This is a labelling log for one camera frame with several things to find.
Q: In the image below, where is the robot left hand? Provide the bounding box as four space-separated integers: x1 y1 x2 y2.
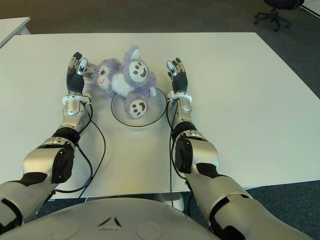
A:
65 51 89 96

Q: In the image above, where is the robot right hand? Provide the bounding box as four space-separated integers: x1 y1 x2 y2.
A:
166 57 189 95

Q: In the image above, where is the purple plush rabbit doll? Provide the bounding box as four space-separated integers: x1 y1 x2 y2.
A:
83 44 158 119

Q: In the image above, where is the white plate black rim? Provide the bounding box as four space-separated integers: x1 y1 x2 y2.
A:
110 87 168 128

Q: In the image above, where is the white side desk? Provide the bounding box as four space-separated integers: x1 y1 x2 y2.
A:
0 16 31 50

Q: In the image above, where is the black office chair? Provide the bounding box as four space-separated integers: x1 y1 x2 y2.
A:
254 0 306 33

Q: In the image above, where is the white table leg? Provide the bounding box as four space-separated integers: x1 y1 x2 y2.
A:
153 192 185 211

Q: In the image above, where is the silver robot torso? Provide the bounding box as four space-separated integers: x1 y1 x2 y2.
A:
0 198 218 240

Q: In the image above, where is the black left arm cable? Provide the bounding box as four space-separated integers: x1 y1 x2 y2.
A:
49 103 107 200

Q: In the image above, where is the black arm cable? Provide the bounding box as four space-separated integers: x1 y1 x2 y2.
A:
166 98 193 218
49 103 107 200

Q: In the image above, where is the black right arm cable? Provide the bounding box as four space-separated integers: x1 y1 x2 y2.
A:
166 98 193 218

